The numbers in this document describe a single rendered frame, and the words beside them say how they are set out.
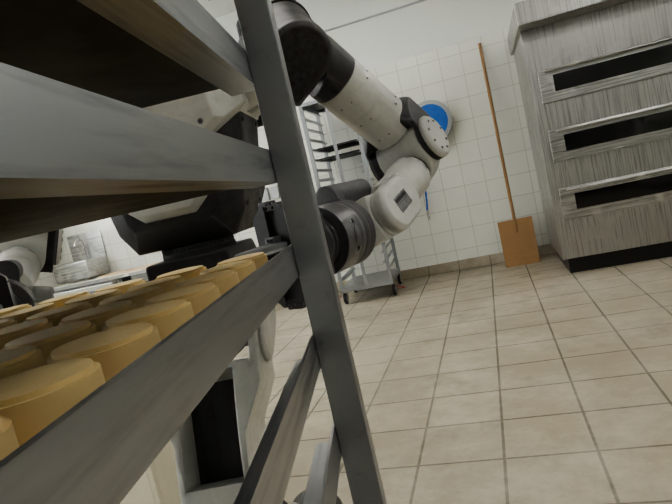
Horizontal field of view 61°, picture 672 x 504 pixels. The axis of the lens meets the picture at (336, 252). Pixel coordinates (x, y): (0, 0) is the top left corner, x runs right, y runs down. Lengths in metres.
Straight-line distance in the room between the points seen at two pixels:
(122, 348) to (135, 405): 0.08
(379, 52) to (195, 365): 5.57
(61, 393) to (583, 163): 4.51
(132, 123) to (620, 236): 4.57
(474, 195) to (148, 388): 5.44
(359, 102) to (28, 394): 0.78
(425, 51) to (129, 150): 5.50
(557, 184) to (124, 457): 4.50
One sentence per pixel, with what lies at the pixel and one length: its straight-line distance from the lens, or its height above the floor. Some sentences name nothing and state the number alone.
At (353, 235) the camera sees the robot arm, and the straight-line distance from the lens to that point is 0.69.
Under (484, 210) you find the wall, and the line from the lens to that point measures 5.61.
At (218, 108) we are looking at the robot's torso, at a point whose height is 1.16.
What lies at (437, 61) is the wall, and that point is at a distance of 5.68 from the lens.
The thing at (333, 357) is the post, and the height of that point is 0.86.
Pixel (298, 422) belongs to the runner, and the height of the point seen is 0.87.
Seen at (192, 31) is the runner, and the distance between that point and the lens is 0.38.
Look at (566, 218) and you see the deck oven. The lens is 4.62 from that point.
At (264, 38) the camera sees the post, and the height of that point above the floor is 1.16.
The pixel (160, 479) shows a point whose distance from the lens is 2.01.
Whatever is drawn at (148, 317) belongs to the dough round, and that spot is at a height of 0.97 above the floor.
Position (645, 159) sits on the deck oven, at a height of 0.74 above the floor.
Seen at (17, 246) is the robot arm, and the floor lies 1.05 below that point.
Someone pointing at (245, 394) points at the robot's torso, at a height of 0.77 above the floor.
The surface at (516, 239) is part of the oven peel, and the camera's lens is 5.38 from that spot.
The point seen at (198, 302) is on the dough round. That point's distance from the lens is 0.37.
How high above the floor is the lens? 1.02
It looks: 6 degrees down
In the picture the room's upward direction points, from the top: 13 degrees counter-clockwise
